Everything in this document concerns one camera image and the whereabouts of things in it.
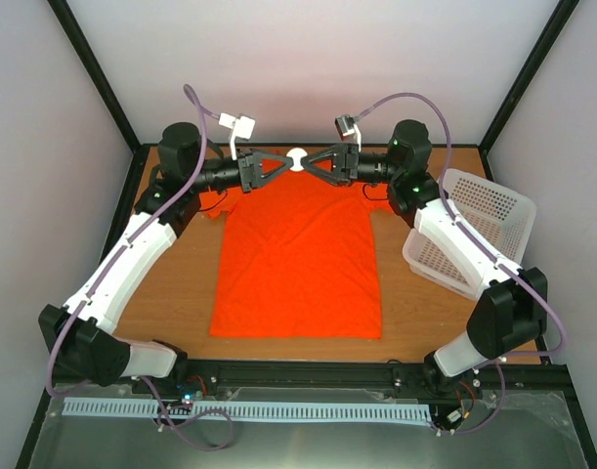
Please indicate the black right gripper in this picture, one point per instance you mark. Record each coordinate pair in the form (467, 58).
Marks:
(346, 160)

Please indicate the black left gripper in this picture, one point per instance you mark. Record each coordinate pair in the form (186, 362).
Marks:
(250, 167)

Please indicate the white round brooch back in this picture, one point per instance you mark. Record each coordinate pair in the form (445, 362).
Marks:
(296, 155)

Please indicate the orange t-shirt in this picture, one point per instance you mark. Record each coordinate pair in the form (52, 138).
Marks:
(297, 260)

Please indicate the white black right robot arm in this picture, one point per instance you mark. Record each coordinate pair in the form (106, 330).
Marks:
(511, 302)

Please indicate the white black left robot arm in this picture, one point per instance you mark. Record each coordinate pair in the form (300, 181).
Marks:
(80, 333)

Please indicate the white perforated plastic basket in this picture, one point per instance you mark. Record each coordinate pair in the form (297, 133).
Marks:
(501, 218)

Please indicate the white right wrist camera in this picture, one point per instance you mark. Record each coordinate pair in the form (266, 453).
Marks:
(348, 129)

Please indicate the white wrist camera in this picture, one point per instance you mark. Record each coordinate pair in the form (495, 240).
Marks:
(241, 128)
(348, 129)

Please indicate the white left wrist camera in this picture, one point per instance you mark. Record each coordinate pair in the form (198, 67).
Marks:
(241, 128)

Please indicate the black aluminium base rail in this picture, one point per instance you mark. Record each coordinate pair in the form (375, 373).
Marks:
(402, 380)

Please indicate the black enclosure frame post left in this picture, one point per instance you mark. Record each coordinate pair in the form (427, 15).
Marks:
(84, 52)

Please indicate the black enclosure frame post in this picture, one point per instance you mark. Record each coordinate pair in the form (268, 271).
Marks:
(84, 52)
(542, 46)

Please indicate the light blue slotted cable duct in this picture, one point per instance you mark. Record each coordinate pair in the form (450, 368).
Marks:
(260, 412)

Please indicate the black enclosure frame post right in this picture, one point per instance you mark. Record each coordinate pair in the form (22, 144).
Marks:
(542, 46)

